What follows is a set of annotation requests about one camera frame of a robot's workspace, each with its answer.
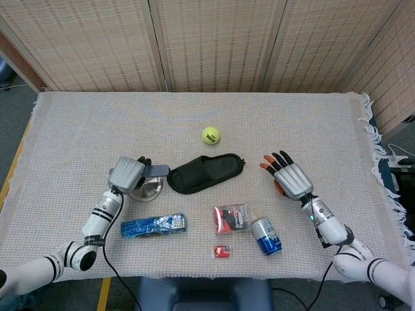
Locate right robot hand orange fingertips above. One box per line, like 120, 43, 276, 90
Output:
259, 150, 315, 200

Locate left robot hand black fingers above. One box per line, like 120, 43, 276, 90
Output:
108, 155, 153, 192

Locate black slipper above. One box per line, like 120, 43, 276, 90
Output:
166, 152, 246, 196

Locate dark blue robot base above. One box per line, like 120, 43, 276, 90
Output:
135, 277, 273, 311

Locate small steel pan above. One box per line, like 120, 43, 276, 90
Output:
128, 176, 163, 202

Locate beige woven table cloth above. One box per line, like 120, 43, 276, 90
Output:
0, 91, 415, 283

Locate blue cookie package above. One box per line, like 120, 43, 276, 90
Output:
121, 212, 189, 240

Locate blue and silver can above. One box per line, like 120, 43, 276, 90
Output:
250, 217, 283, 257

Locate clear pack with red item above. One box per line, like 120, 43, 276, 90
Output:
213, 203, 253, 235

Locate yellow tennis ball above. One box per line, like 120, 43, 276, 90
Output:
202, 126, 222, 146

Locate small red candy packet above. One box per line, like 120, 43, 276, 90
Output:
210, 244, 234, 260

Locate white power strip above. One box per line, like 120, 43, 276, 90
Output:
387, 144, 411, 168

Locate black equipment box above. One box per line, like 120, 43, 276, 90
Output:
390, 165, 415, 227

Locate woven folding screen panel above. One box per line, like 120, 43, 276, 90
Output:
0, 0, 163, 93
340, 0, 415, 134
148, 0, 288, 93
262, 0, 403, 93

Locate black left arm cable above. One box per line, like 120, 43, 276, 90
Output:
102, 187, 143, 311

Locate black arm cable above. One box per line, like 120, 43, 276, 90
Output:
306, 244, 344, 311
102, 187, 143, 311

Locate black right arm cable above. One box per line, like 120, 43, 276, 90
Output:
306, 244, 344, 311

